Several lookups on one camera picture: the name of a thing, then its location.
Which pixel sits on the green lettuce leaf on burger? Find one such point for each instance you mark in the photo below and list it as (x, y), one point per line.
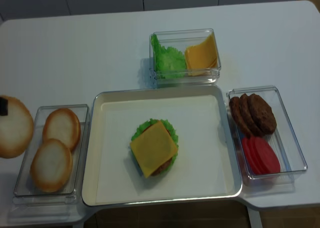
(173, 132)

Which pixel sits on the red tomato slice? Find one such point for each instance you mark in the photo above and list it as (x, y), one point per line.
(249, 156)
(265, 156)
(253, 150)

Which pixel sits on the white rectangular serving tray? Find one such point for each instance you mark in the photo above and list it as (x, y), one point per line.
(206, 166)

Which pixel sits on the middle brown meat patty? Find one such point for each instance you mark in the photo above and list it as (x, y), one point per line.
(244, 110)

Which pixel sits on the green lettuce leaves in container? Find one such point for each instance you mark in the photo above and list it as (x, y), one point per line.
(170, 62)

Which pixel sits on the middle red tomato slice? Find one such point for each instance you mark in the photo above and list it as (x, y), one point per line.
(253, 150)

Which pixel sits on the bun half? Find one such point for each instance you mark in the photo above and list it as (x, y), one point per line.
(63, 125)
(51, 166)
(16, 129)

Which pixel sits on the clear lettuce and cheese container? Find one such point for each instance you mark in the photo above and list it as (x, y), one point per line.
(181, 39)

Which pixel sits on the clear patty and tomato container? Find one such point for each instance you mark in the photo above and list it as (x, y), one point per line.
(283, 141)

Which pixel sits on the brown meat patty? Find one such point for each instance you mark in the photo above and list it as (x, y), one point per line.
(244, 110)
(234, 105)
(262, 114)

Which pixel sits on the left red tomato slice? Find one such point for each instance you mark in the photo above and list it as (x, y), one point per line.
(249, 156)

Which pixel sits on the right brown meat patty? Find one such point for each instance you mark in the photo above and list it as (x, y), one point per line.
(262, 114)

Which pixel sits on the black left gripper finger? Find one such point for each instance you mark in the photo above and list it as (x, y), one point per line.
(3, 106)

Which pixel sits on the stack of yellow cheese slices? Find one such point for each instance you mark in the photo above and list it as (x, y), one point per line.
(202, 56)

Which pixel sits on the yellow cheese slice on burger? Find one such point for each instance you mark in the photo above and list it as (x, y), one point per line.
(153, 147)

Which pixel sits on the brown patty on burger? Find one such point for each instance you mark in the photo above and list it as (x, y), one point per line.
(162, 168)

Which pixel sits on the clear bun container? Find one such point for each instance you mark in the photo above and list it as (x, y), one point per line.
(25, 192)

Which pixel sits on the right red tomato slice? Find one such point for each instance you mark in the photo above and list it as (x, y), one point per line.
(265, 156)

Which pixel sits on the left brown meat patty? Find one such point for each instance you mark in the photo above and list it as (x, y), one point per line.
(234, 105)

